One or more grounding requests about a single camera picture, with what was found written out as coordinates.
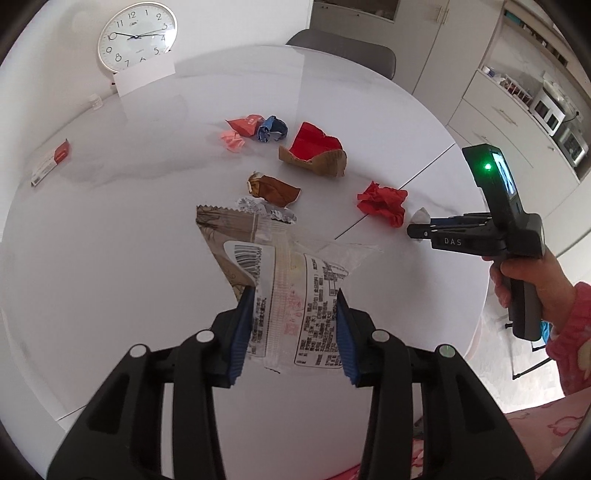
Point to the crumpled blue wrapper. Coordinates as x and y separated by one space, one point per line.
272 129

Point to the person's pink floral clothing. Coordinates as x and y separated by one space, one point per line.
554 417

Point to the silver microwave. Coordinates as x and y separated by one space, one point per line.
573 145

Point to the grey chair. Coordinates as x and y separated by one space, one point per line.
346 48

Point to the round white wall clock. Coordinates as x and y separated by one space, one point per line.
136 34

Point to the person's right hand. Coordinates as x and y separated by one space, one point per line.
556 290

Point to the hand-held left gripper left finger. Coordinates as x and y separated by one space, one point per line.
242 333

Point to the person's right forearm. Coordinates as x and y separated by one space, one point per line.
575 341

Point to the wall shelf with books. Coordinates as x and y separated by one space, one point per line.
545 41

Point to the white card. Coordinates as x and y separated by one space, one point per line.
143 76

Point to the clear printed plastic wrapper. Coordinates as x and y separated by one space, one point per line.
286 277

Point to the white countertop oven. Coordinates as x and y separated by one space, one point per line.
549 108

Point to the red and white box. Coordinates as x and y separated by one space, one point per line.
51 161

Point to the red snack wrapper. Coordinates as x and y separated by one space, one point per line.
244 124

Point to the crumpled silver foil wrapper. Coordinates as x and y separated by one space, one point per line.
277 213

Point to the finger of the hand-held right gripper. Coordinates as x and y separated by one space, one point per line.
418 230
461 219

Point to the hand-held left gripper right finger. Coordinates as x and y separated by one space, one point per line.
346 338

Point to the countertop rack with jars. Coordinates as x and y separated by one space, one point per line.
518 91

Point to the small clear wrapper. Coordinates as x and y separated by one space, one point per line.
421 216

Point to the crumpled brown wrapper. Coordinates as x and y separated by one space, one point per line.
274 189

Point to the cups on counter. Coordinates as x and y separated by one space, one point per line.
491 74

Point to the tall beige cabinet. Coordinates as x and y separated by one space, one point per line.
443 55

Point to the torn red and brown carton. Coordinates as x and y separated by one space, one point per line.
314 145

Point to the crumpled pink wrapper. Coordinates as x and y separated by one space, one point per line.
232 141

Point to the beige drawer cabinet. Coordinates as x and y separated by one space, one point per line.
503 138

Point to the crumpled red paper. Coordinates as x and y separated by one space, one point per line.
383 203

